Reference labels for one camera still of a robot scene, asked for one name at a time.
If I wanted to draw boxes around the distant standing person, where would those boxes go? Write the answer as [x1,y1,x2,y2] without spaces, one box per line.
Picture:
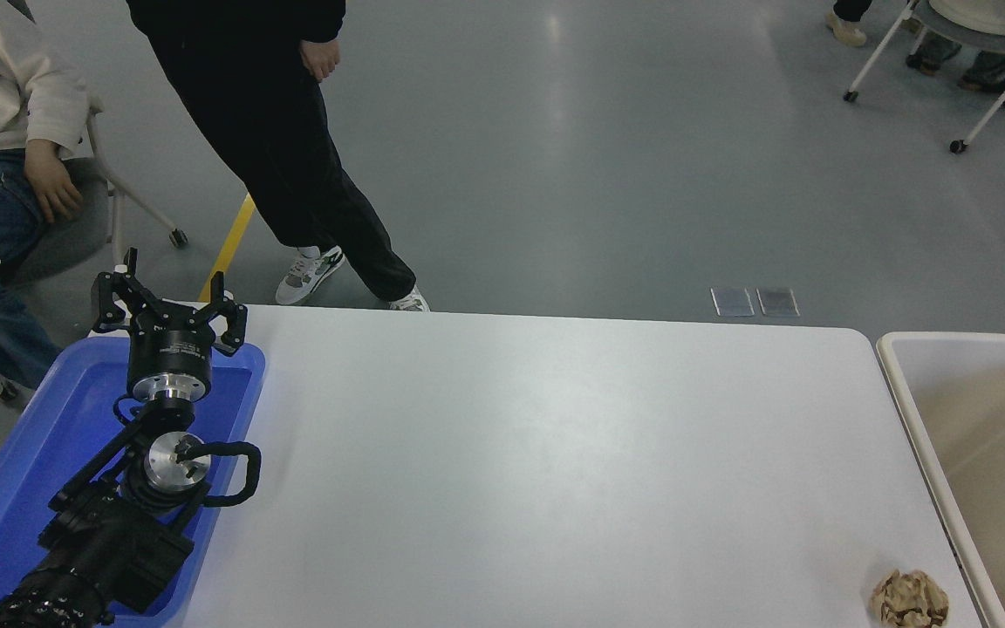
[825,0,872,47]

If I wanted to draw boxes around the blue plastic tray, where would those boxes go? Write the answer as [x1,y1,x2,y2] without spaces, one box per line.
[0,336,266,625]

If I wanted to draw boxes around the grey chair with casters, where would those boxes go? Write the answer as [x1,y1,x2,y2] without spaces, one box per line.
[5,96,189,284]

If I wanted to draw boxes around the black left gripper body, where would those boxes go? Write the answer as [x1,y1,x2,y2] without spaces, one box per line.
[127,301,214,381]

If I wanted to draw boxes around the white-legged grey chair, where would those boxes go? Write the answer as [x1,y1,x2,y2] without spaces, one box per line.
[843,0,1005,156]

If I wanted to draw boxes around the metal floor plate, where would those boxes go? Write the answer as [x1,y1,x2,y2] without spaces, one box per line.
[756,288,800,317]
[710,288,755,317]

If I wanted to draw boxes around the standing person's hand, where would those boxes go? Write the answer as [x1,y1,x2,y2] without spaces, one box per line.
[300,39,342,84]

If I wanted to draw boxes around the seated person's left hand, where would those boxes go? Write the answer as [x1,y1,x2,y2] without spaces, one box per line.
[24,138,85,223]

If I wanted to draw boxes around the crumpled tan paper ball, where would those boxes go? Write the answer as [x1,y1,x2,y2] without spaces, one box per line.
[871,570,950,628]

